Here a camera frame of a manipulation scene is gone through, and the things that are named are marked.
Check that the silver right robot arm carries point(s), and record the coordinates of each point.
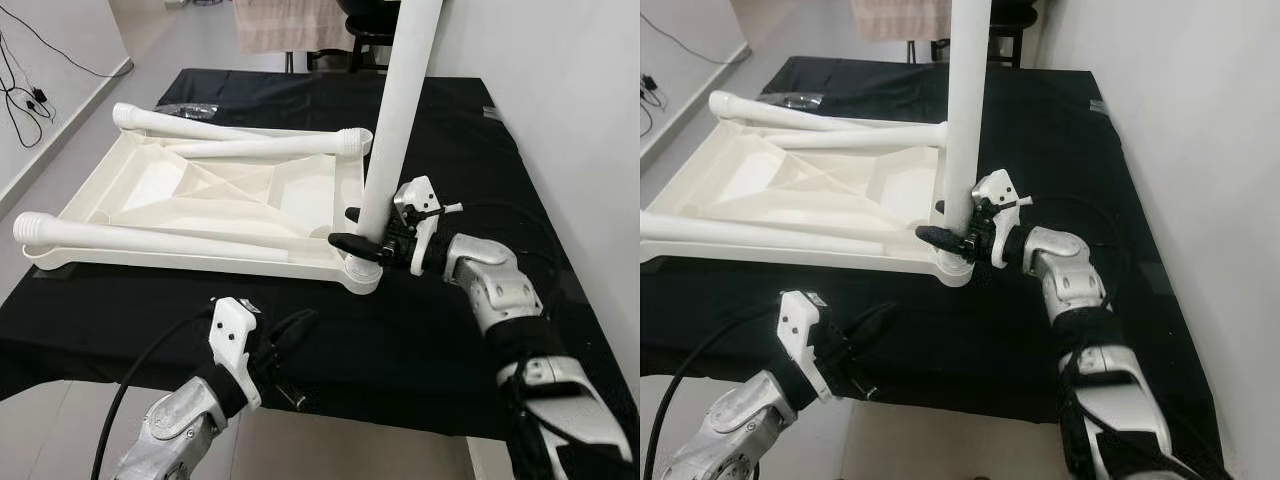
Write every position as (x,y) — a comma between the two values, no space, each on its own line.
(490,285)
(1065,275)

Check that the white plastic children table top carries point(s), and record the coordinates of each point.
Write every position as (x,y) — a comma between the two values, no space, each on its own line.
(800,185)
(200,190)

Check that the black tablecloth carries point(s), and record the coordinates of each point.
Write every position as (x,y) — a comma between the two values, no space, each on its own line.
(1060,140)
(470,140)

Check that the clear tape strip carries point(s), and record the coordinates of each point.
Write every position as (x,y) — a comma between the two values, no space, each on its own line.
(195,108)
(795,99)

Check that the beige cloth covered table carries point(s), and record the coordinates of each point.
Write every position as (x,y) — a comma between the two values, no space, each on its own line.
(900,20)
(290,25)

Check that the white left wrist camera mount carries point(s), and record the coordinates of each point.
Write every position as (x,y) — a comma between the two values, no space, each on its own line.
(228,335)
(797,325)

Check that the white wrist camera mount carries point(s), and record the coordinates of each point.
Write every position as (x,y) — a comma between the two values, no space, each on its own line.
(797,325)
(418,192)
(995,185)
(228,335)

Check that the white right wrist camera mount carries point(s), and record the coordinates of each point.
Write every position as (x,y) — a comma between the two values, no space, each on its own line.
(418,192)
(995,185)

